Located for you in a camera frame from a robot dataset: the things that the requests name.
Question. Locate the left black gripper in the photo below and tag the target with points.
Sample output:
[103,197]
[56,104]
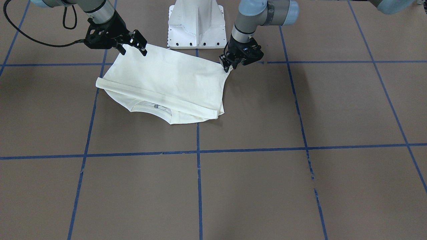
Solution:
[234,47]

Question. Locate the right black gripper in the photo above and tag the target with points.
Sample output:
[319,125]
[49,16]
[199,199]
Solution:
[117,30]

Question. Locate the cream long-sleeve cat shirt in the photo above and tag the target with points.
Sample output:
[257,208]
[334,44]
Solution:
[174,86]

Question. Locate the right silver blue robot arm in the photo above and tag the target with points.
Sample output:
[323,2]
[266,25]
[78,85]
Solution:
[100,10]

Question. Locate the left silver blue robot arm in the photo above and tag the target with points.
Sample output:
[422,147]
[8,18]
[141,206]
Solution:
[316,22]

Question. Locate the white camera pedestal column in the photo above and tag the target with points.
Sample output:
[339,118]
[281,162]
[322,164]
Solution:
[196,24]

